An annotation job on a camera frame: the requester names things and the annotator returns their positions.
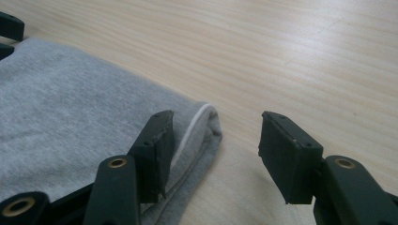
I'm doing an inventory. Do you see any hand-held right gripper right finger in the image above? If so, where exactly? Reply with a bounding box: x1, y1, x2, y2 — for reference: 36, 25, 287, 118
258, 111, 324, 205

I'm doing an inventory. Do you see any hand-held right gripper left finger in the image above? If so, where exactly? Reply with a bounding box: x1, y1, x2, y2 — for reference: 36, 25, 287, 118
126, 109, 176, 204

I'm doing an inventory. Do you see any grey skirt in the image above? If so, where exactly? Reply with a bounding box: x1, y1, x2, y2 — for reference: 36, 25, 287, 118
0, 37, 223, 225

